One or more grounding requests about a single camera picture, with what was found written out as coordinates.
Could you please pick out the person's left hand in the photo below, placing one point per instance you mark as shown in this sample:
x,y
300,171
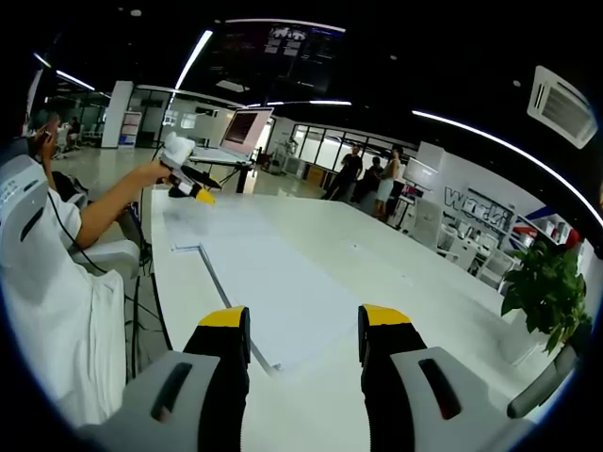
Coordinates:
x,y
158,170

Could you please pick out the monitor on white cabinet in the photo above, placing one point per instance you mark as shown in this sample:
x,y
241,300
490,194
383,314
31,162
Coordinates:
x,y
421,170

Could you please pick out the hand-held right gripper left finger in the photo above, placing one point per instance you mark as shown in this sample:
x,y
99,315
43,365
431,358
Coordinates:
x,y
219,376

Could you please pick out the blue white banner stand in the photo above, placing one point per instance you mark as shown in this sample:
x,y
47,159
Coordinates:
x,y
129,127

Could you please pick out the small red screen on stand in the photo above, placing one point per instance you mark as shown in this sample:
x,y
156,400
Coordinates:
x,y
411,190

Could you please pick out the white office chair armrest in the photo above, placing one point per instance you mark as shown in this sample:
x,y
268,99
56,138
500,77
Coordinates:
x,y
118,252

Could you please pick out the dark hanging ceiling screen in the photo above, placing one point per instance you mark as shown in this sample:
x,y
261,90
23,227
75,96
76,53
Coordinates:
x,y
278,54

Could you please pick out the green potted plant white pot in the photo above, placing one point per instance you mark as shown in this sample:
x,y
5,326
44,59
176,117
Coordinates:
x,y
549,282

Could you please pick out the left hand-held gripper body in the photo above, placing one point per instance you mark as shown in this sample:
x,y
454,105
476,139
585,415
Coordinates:
x,y
178,150

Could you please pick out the white document stack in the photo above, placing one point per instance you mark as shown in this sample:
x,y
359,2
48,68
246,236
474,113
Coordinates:
x,y
282,292

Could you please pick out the ceiling light strip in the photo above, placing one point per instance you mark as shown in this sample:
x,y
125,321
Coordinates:
x,y
433,117
75,80
194,59
330,102

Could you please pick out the white mesh office chair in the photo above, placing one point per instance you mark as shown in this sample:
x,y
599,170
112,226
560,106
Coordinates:
x,y
499,268
464,249

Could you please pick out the white grey chest device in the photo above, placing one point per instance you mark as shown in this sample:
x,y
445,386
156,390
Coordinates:
x,y
21,207

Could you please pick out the person in white shirt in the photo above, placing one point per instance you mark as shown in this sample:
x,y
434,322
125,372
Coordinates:
x,y
56,329

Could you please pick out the storage shelf with boxes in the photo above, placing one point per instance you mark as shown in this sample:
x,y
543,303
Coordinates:
x,y
542,226

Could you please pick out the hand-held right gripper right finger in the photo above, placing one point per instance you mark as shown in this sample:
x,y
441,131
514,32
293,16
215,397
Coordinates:
x,y
391,376

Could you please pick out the large open laptop pink screen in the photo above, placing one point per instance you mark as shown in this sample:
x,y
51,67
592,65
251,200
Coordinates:
x,y
245,128

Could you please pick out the white ceiling air conditioner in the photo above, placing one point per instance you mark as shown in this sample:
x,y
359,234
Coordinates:
x,y
560,106

